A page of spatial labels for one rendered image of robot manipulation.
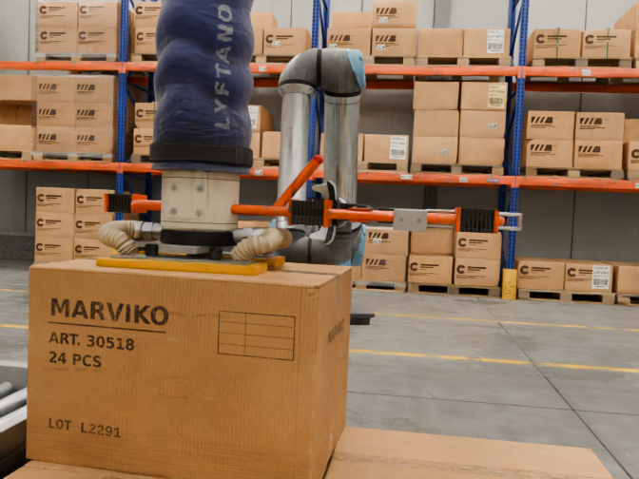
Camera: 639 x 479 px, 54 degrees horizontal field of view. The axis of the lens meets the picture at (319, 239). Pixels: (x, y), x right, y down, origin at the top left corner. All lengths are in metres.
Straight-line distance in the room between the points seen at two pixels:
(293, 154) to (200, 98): 0.57
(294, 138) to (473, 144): 6.80
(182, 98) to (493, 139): 7.45
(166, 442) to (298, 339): 0.34
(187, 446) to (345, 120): 1.11
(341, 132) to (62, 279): 1.00
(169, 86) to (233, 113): 0.14
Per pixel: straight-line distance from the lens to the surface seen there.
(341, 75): 1.93
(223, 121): 1.34
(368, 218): 1.32
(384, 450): 1.49
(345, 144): 1.99
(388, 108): 9.90
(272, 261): 1.43
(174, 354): 1.26
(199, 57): 1.35
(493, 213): 1.33
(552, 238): 10.03
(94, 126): 9.54
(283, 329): 1.17
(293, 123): 1.88
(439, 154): 8.51
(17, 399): 1.90
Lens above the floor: 1.08
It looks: 3 degrees down
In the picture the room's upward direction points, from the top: 2 degrees clockwise
